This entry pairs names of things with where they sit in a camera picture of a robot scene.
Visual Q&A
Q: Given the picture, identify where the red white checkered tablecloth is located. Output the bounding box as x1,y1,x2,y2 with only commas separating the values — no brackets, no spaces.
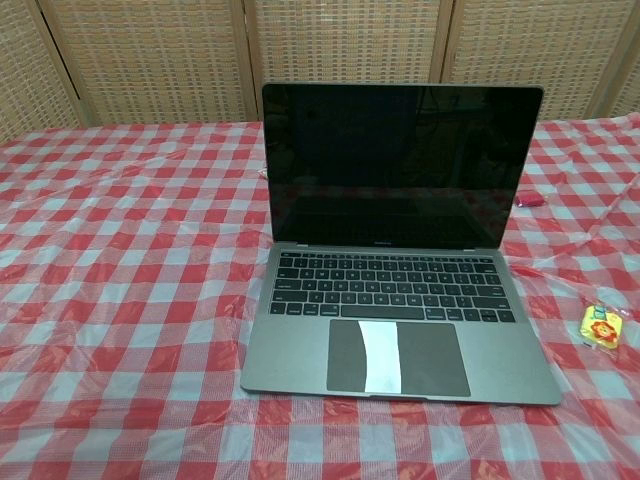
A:
0,118,640,480

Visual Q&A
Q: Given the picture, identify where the woven rattan folding screen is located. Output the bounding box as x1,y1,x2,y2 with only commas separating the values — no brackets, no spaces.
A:
0,0,640,130

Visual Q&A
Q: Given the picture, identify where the yellow cartoon lion toy packet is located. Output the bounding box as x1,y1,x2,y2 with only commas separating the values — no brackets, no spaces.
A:
579,293,629,354

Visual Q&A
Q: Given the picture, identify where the silver grey open laptop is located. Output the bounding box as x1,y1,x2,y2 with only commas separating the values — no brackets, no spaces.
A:
239,82,563,407

